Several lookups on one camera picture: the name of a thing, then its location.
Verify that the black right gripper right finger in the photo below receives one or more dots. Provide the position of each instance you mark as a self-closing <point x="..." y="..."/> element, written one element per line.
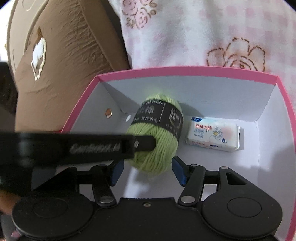
<point x="191" y="177"/>

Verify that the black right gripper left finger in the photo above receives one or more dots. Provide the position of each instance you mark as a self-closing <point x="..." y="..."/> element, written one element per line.
<point x="103" y="177"/>

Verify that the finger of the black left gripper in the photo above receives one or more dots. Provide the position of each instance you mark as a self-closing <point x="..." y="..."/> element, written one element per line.
<point x="144" y="143"/>

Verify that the green yarn ball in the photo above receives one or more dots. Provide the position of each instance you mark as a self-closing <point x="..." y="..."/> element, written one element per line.
<point x="159" y="116"/>

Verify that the white wet wipes pack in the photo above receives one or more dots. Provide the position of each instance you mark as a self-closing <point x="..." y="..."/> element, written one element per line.
<point x="212" y="134"/>

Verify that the person's left hand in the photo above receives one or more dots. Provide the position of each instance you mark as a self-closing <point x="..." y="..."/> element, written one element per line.
<point x="8" y="201"/>

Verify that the pink cardboard box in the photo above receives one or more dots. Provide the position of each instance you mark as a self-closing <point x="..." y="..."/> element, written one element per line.
<point x="255" y="101"/>

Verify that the brown pillow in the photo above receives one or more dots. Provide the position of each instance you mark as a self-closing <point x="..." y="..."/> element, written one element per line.
<point x="55" y="49"/>

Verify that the pink floral quilt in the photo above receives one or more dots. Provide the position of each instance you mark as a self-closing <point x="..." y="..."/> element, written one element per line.
<point x="252" y="35"/>

